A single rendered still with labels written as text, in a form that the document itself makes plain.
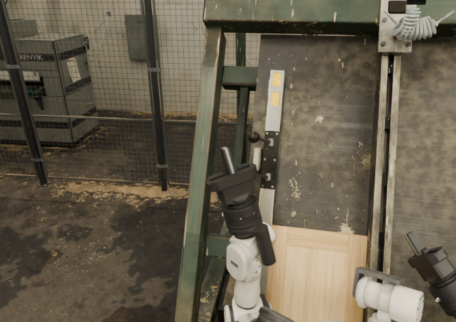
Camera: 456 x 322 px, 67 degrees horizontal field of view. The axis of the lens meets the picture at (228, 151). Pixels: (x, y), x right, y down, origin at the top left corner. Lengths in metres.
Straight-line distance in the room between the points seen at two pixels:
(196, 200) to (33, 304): 1.93
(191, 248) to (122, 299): 1.56
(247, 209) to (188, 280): 0.53
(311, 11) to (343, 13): 0.10
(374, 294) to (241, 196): 0.33
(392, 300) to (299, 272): 0.53
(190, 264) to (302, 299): 0.39
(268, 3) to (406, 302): 0.98
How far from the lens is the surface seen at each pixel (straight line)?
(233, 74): 1.36
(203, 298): 1.59
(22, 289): 3.10
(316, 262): 1.24
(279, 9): 1.29
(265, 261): 0.86
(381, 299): 0.78
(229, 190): 0.79
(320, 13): 1.28
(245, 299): 1.00
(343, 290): 1.27
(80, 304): 2.81
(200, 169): 1.22
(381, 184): 1.21
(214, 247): 1.31
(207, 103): 1.25
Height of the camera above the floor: 1.97
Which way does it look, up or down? 25 degrees down
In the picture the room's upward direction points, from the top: straight up
